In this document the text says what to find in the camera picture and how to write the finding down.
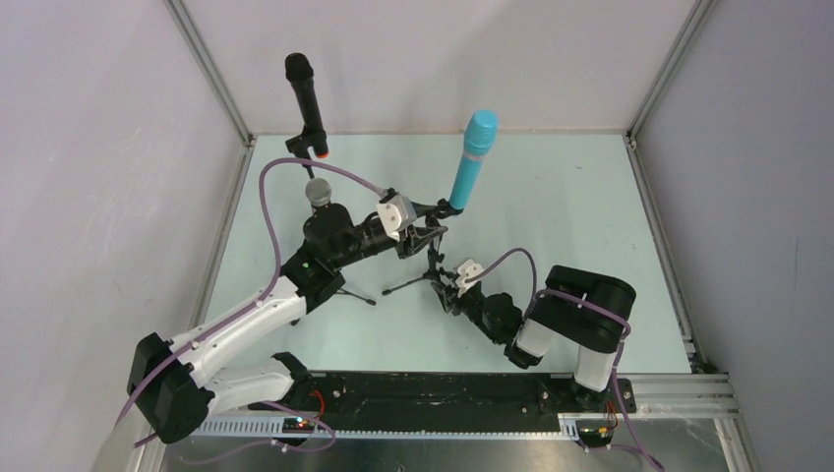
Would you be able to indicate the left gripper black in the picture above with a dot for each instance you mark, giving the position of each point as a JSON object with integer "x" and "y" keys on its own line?
{"x": 412, "y": 237}

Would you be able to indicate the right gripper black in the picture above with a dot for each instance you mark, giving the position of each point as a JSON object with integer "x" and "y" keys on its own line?
{"x": 452, "y": 293}

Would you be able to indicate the tripod stand with clip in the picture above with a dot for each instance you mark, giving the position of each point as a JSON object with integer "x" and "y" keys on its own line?
{"x": 434, "y": 271}

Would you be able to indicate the purple glitter microphone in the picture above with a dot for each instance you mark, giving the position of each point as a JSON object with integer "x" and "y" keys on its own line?
{"x": 318, "y": 192}

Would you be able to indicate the blue toy microphone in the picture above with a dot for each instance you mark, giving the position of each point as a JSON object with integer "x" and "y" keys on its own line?
{"x": 479, "y": 137}

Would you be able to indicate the black round base mic stand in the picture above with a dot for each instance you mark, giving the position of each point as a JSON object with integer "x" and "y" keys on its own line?
{"x": 308, "y": 141}

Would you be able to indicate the tripod stand with shock mount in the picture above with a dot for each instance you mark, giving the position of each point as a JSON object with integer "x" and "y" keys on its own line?
{"x": 343, "y": 292}

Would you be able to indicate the black microphone orange end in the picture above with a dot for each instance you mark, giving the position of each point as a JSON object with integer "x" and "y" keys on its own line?
{"x": 300, "y": 74}

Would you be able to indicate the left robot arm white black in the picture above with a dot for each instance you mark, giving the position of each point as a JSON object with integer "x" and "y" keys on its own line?
{"x": 179, "y": 382}

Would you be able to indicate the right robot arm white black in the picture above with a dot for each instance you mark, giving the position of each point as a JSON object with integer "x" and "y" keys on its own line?
{"x": 587, "y": 308}

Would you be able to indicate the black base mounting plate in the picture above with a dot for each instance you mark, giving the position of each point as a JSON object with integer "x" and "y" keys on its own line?
{"x": 455, "y": 403}

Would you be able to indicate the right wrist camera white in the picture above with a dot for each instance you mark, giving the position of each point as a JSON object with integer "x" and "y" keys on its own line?
{"x": 467, "y": 273}

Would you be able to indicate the aluminium frame rail front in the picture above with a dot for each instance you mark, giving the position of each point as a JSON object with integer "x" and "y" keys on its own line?
{"x": 643, "y": 397}

